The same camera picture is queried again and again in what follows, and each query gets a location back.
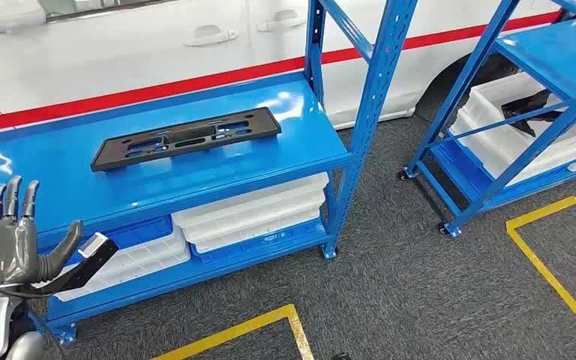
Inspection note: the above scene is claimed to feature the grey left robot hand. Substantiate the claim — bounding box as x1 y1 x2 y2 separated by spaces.
0 175 84 290

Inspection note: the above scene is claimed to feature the black plastic plate bracket part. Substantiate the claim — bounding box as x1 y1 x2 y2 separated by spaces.
90 106 283 173

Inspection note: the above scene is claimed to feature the blue metal shelf rack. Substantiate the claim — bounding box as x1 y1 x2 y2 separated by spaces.
397 0 576 238
0 0 419 347

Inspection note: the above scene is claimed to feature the black angular plastic part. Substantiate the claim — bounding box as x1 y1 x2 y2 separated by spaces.
500 89 576 137

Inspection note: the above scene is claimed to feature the white car with red stripe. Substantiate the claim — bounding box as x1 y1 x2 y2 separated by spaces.
0 0 576 137

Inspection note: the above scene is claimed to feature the white car side mirror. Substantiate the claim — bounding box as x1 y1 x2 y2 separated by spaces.
0 0 47 37

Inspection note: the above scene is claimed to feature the yellow floor tape square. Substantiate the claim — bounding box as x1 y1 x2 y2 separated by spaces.
151 304 315 360
505 196 576 322

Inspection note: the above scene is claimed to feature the white car door handle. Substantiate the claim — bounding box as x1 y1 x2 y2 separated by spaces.
256 10 308 33
183 25 240 48

